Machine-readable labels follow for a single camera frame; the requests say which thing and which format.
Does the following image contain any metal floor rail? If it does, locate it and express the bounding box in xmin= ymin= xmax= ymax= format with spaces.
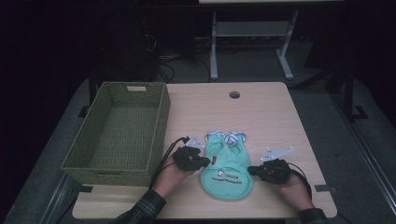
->
xmin=38 ymin=172 xmax=80 ymax=224
xmin=330 ymin=92 xmax=396 ymax=208

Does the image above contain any tangle of floor cables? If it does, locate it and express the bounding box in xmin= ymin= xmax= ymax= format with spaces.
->
xmin=143 ymin=34 xmax=213 ymax=83

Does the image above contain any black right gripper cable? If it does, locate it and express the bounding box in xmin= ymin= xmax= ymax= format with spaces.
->
xmin=288 ymin=162 xmax=313 ymax=200

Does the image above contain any grey metal stand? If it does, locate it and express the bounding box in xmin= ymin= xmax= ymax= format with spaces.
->
xmin=209 ymin=9 xmax=301 ymax=81

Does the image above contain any mint green small garment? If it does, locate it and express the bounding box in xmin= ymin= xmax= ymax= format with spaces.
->
xmin=200 ymin=130 xmax=255 ymax=201

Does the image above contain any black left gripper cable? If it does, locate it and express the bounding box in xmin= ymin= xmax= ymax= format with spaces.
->
xmin=148 ymin=135 xmax=191 ymax=190

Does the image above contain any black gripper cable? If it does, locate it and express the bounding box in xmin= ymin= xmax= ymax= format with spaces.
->
xmin=288 ymin=162 xmax=313 ymax=200
xmin=148 ymin=135 xmax=191 ymax=190

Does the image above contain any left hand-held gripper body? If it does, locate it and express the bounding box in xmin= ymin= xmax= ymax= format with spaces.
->
xmin=172 ymin=133 xmax=205 ymax=172

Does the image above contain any person's left hand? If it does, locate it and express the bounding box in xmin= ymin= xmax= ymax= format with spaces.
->
xmin=153 ymin=155 xmax=195 ymax=199

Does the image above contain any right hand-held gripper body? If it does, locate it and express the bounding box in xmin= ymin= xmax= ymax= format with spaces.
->
xmin=258 ymin=146 xmax=294 ymax=185

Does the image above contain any green woven basket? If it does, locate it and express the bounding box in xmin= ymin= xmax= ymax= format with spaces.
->
xmin=60 ymin=81 xmax=171 ymax=188

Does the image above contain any person's right hand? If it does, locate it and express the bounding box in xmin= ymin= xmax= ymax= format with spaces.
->
xmin=274 ymin=172 xmax=316 ymax=212

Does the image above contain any black frame post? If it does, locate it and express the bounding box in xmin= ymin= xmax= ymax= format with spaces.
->
xmin=342 ymin=60 xmax=369 ymax=123

